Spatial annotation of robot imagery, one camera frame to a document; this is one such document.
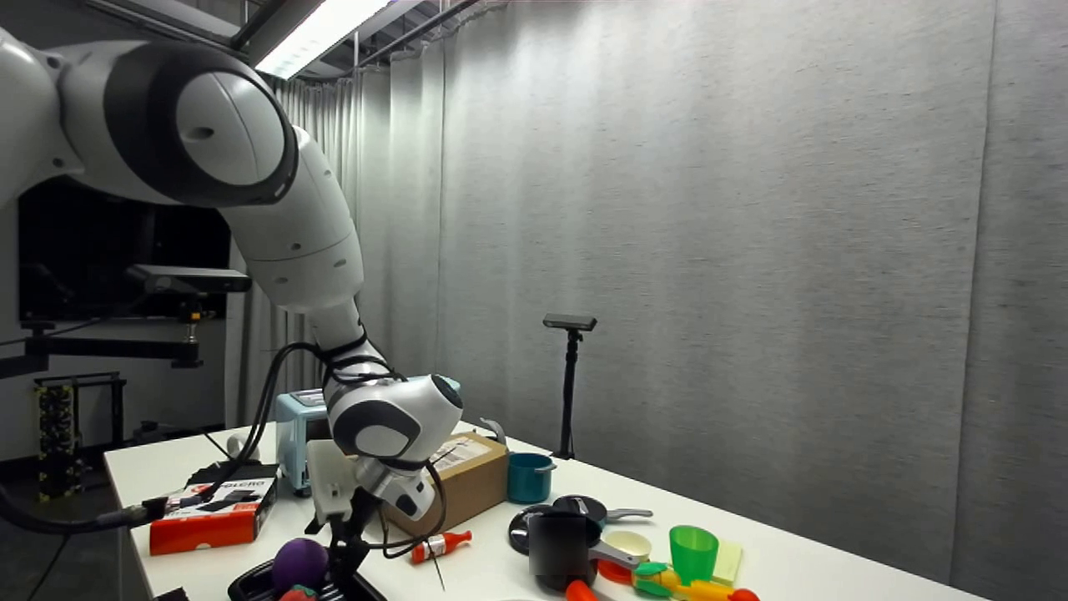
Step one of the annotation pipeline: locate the purple plush toy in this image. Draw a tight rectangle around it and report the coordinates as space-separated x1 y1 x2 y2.
224 544 391 601

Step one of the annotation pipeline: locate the small green toy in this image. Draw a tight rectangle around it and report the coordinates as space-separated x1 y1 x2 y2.
628 556 670 601

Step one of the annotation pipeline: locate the purple stuffed fruit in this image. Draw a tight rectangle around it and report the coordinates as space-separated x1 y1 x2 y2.
266 535 336 597

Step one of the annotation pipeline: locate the grey curtain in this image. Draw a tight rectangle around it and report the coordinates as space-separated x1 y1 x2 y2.
270 64 561 460

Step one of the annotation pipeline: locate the cardboard box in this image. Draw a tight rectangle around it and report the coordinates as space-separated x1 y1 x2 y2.
381 429 512 544

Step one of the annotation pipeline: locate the black toy frying pan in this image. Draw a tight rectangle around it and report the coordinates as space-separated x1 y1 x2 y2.
551 490 657 535

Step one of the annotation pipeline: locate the green translucent cup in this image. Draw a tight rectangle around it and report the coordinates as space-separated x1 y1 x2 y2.
664 522 726 588

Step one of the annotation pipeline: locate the black flat pouch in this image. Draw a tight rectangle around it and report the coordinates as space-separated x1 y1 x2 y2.
183 458 282 488

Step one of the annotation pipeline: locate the small white bowl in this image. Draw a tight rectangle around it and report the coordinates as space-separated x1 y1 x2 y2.
597 528 653 567

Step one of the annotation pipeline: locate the black monitor screen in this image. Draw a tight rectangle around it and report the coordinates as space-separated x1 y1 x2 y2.
14 196 233 332

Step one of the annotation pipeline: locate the red flat box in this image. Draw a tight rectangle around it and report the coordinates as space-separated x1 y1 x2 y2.
146 473 283 556

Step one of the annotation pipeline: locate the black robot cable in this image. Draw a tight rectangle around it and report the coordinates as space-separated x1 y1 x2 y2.
0 337 372 535

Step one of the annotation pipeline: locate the teal toy pot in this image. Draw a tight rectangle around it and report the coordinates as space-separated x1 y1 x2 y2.
504 451 558 507

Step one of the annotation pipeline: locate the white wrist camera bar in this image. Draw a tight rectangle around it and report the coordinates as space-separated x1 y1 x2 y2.
303 436 362 528

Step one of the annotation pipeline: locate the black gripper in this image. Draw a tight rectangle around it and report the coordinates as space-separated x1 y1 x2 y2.
327 488 391 601

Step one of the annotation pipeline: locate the yellow orange toy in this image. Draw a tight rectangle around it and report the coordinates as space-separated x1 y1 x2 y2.
653 567 735 601

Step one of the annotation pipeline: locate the black camera tripod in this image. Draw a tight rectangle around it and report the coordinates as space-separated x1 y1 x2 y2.
542 313 600 464

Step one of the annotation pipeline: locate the black toy pot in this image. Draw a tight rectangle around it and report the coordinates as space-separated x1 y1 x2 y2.
527 507 607 597

